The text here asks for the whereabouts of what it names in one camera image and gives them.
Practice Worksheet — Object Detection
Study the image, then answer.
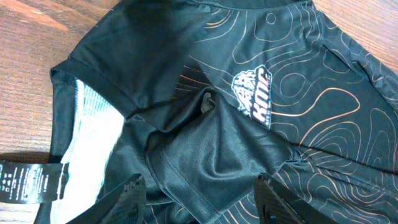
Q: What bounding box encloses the black orange patterned jersey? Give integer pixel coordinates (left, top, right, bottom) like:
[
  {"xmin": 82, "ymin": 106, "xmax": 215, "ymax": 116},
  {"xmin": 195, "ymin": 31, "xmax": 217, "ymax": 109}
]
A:
[{"xmin": 1, "ymin": 1, "xmax": 397, "ymax": 223}]

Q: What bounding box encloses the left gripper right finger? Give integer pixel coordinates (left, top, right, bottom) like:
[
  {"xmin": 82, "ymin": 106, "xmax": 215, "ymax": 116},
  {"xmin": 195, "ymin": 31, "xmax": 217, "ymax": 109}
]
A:
[{"xmin": 254, "ymin": 173, "xmax": 336, "ymax": 224}]

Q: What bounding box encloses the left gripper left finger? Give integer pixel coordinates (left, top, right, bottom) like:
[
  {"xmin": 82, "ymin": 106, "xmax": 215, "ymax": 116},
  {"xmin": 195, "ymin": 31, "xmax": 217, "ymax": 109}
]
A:
[{"xmin": 68, "ymin": 174, "xmax": 146, "ymax": 224}]

